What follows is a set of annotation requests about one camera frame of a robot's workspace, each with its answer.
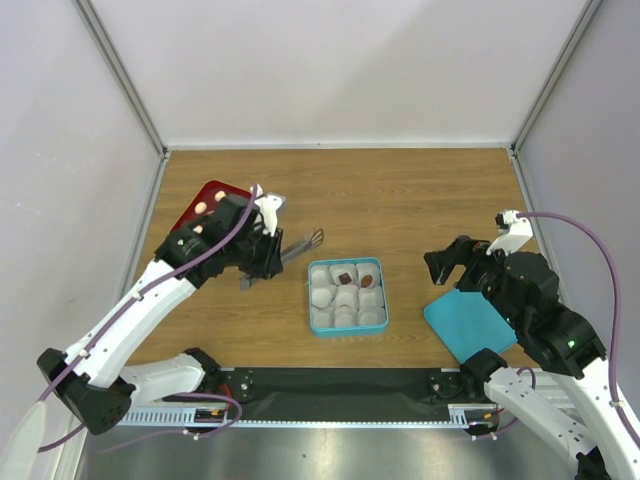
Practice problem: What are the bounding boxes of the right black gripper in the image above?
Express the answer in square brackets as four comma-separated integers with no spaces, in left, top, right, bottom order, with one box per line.
[421,233,524,329]

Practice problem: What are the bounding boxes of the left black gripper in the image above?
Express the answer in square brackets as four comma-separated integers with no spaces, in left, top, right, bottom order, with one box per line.
[226,221,283,280]

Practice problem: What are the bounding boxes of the metal tongs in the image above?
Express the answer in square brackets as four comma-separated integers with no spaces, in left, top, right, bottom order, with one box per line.
[240,228,324,291]

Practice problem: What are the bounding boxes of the white oval chocolate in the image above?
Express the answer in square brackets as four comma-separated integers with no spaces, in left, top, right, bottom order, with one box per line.
[194,202,207,214]

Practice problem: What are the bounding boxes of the dark oval chocolate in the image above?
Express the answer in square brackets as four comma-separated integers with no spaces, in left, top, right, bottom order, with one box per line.
[360,275,375,288]

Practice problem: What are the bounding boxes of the dark square chocolate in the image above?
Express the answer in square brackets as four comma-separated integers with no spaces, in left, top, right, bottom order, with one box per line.
[338,273,352,285]

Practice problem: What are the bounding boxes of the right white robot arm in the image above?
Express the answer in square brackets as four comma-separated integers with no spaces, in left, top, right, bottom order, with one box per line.
[424,236,639,479]

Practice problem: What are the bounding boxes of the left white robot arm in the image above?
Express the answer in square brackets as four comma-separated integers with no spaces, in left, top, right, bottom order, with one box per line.
[1,186,286,479]

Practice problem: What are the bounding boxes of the teal tin lid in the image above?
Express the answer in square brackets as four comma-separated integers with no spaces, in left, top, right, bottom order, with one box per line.
[423,289,517,364]

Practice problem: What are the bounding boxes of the red lacquer tray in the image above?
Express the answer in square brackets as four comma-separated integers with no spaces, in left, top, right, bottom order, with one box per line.
[170,180,251,232]

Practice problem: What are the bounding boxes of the teal square tin box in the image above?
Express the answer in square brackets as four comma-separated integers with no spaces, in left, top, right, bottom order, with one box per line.
[307,257,389,338]

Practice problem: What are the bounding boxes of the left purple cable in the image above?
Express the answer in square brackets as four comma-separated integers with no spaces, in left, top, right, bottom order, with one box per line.
[37,183,261,454]

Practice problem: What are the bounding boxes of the purple cable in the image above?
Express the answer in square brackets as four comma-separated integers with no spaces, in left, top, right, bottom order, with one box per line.
[517,211,636,441]
[37,183,261,454]

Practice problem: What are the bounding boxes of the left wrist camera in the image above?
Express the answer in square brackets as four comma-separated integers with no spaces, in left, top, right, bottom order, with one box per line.
[255,193,286,237]

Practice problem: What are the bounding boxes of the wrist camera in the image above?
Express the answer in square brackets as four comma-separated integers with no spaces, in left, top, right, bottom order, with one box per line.
[486,210,533,256]
[255,193,286,237]

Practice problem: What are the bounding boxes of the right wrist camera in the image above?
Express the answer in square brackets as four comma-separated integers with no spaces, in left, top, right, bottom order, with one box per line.
[486,210,533,256]

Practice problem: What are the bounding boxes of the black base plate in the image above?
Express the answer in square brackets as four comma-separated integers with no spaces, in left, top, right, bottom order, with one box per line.
[224,367,469,412]

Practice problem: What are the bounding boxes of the aluminium frame rail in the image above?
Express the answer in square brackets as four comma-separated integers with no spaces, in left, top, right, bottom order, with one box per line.
[119,403,503,431]

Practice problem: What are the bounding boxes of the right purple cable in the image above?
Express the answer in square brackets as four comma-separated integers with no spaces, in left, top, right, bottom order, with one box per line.
[517,211,636,441]

